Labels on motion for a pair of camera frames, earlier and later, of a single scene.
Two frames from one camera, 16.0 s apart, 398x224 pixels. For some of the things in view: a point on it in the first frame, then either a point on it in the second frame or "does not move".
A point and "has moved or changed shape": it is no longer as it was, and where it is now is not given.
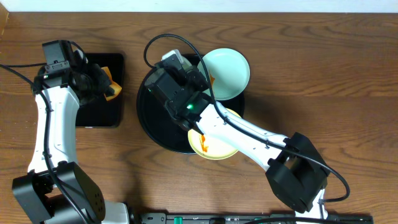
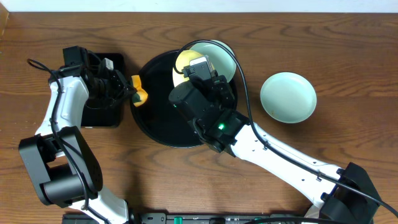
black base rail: x=244 y=218 does not move
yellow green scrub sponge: x=115 y=88 has moved or changed shape
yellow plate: x=211 y=148 has moved or changed shape
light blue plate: x=228 y=73 has moved or changed shape
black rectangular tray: x=102 y=112 does not move
